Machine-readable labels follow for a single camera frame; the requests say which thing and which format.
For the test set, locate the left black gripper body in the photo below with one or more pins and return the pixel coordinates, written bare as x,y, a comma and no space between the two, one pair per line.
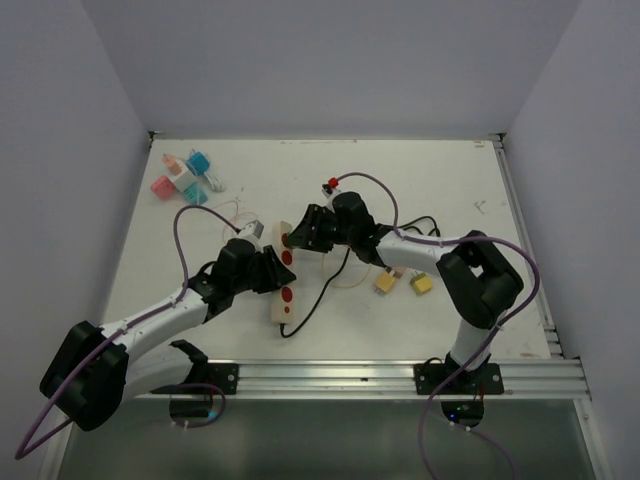
248,280

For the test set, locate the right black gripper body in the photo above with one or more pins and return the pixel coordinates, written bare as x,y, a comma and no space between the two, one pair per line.
345,236

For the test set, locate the cream power strip red sockets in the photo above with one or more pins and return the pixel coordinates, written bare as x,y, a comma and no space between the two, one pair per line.
283,299

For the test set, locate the orange charger plug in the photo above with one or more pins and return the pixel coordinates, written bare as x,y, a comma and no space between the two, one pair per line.
384,283

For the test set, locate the pink brown charger plug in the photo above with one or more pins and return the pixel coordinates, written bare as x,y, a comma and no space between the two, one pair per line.
398,272

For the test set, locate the yellow olive charger plug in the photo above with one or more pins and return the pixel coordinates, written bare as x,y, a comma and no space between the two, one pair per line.
421,283

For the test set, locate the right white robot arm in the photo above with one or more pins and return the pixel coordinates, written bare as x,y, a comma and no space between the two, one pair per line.
480,281

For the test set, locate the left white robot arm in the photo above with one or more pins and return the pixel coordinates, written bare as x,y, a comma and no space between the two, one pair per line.
97,368

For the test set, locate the white cube charger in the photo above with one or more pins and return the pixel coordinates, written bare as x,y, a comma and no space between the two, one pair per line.
182,181

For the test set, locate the pink charger cube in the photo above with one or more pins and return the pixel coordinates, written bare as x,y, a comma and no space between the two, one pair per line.
163,188

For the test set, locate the blue charger cube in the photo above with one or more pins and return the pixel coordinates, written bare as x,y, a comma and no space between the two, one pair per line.
198,164

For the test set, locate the salmon small charger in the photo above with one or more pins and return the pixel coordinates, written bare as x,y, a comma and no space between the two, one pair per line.
172,164

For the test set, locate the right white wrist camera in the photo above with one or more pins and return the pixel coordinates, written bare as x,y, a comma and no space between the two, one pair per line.
330,189

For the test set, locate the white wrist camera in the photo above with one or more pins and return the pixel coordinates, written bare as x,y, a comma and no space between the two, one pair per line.
330,189
252,231

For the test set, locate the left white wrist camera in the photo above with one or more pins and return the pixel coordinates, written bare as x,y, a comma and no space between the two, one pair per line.
252,231

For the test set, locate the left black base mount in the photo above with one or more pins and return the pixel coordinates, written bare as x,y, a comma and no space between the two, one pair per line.
192,373

